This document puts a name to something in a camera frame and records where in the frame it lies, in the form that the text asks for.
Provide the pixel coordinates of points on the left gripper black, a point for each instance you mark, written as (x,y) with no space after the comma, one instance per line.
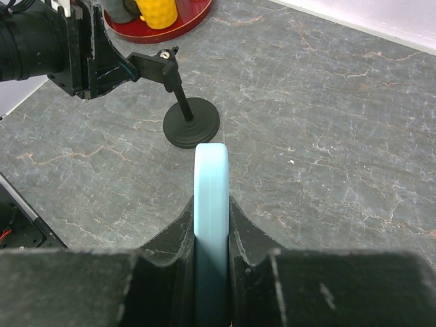
(93,67)

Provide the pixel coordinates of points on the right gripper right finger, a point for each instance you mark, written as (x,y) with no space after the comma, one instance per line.
(275,286)

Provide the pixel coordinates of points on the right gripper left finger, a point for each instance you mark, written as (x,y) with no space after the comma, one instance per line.
(54,286)

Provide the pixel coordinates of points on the phone with light blue case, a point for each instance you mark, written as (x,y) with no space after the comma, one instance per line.
(211,229)

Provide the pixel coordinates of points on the black phone stand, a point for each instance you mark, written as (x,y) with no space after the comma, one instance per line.
(191,120)

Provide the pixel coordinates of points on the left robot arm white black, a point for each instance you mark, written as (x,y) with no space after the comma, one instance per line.
(30,40)

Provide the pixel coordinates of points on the dark green mug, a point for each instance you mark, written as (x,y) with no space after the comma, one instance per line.
(121,11)

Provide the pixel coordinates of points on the yellow mug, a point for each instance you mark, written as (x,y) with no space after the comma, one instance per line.
(158,14)

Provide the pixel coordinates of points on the red round tray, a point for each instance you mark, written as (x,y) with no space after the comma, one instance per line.
(190,15)

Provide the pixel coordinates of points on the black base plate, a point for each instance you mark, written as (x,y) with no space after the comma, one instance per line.
(21,226)

